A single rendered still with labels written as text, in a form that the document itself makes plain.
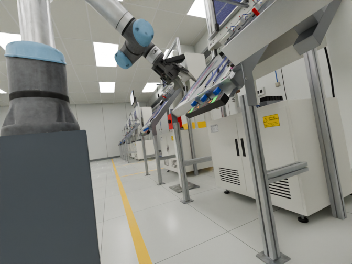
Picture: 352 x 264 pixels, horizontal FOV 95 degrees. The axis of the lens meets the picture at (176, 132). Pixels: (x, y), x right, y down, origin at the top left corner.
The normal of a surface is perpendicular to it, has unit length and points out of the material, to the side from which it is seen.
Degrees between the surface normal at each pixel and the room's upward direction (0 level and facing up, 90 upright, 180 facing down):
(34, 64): 90
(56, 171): 90
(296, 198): 90
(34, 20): 90
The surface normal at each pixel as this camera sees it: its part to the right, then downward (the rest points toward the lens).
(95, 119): 0.38, -0.10
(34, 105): 0.37, -0.40
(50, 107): 0.69, -0.43
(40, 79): 0.61, -0.12
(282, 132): -0.91, 0.11
